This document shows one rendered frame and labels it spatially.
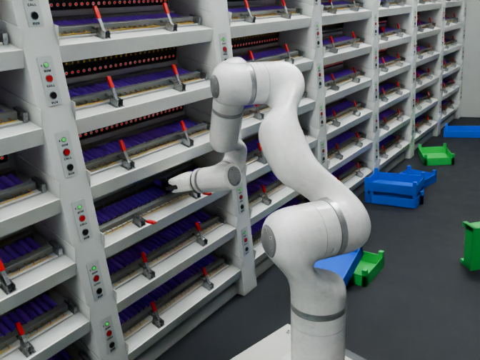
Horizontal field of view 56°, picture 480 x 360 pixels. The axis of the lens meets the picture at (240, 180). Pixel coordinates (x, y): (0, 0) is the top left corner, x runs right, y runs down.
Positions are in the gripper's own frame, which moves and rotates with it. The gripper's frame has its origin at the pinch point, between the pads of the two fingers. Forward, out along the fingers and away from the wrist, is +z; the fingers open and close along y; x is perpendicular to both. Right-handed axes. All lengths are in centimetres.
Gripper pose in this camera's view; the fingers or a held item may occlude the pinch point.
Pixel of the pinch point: (168, 184)
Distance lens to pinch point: 165.3
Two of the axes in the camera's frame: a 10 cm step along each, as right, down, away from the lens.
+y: -6.0, 3.2, -7.3
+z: -7.5, 0.9, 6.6
